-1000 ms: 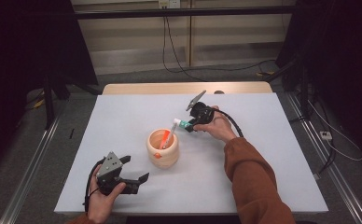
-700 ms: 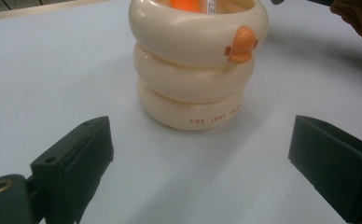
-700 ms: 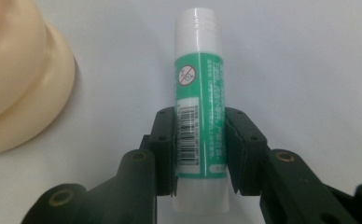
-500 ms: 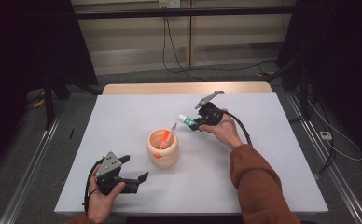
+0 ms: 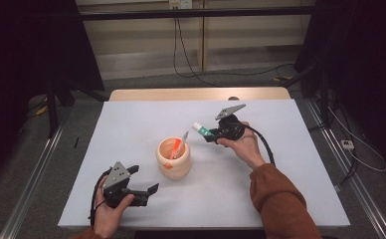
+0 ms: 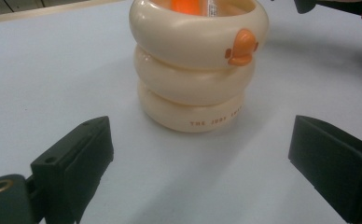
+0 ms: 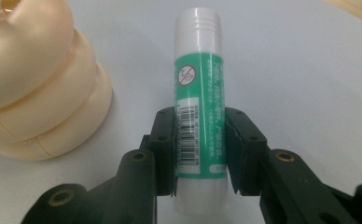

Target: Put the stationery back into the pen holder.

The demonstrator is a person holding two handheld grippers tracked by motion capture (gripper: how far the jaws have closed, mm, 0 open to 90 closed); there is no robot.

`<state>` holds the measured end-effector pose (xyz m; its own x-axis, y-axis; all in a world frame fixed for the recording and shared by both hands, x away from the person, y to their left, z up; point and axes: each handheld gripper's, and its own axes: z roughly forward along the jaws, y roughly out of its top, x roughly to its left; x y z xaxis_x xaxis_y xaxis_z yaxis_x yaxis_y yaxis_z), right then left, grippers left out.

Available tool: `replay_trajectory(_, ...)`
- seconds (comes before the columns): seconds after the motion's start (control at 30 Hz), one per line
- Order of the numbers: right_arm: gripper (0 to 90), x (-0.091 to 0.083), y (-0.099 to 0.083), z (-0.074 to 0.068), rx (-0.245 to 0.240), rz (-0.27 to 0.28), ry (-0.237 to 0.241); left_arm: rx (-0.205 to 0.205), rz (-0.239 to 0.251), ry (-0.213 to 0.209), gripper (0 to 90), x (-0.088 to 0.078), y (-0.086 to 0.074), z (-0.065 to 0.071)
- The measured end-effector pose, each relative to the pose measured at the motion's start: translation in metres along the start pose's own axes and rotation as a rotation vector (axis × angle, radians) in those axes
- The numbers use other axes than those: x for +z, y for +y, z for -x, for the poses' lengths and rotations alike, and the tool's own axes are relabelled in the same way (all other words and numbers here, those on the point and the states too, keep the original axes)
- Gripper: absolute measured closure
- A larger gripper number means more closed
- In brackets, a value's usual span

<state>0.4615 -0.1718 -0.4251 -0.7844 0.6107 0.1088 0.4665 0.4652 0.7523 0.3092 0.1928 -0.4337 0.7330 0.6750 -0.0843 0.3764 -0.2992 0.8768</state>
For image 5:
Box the silver pen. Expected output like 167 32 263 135
173 130 190 159

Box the black metal stand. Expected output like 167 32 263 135
45 79 109 138
287 59 331 128

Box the black wall cable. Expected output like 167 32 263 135
175 17 222 89
172 17 294 80

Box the right hand-held gripper cable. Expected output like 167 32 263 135
237 122 277 167

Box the black horizontal metal bar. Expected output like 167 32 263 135
78 5 318 22

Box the orange highlighter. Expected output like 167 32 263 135
169 138 183 160

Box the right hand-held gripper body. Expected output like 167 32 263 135
213 103 248 144

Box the white wall socket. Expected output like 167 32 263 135
168 0 194 10

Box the aluminium floor rail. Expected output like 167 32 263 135
304 99 386 239
0 122 66 239

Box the black curtain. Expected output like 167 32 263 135
293 0 386 170
0 0 105 187

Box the white table mat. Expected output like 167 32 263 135
57 99 351 230

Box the black floor cable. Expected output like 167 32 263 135
338 109 360 187

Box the hand-held gripper cable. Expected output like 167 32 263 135
237 122 277 167
89 168 112 230

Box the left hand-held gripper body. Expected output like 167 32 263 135
100 160 149 210

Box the white floor cable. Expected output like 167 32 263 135
328 106 386 173

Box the green and white glue stick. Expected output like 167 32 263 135
192 121 215 137

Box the person's right hand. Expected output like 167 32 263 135
216 120 268 171

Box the wooden pen holder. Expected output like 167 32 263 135
156 136 193 180

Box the left hand-held gripper cable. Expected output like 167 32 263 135
89 168 112 230

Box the person's left hand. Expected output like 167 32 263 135
93 175 136 239

